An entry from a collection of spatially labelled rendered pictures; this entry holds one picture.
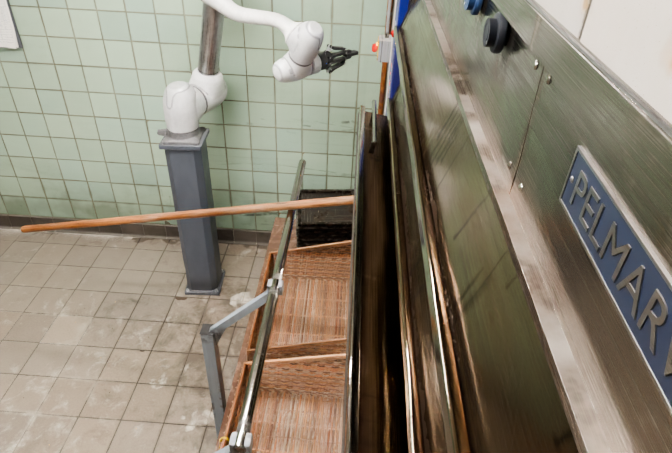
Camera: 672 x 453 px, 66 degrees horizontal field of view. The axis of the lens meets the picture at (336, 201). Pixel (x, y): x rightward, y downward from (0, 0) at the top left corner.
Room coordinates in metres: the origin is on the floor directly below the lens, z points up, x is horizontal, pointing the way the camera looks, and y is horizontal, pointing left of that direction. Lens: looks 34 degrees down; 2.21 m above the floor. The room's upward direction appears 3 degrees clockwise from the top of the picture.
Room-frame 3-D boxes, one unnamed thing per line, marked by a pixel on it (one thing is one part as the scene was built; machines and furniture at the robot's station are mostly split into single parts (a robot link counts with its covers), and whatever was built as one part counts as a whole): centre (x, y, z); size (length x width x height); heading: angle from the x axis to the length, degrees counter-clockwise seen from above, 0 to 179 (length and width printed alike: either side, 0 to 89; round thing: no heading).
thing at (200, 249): (2.29, 0.77, 0.50); 0.21 x 0.21 x 1.00; 2
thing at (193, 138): (2.29, 0.79, 1.03); 0.22 x 0.18 x 0.06; 92
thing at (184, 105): (2.30, 0.77, 1.17); 0.18 x 0.16 x 0.22; 156
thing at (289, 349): (1.47, 0.05, 0.72); 0.56 x 0.49 x 0.28; 179
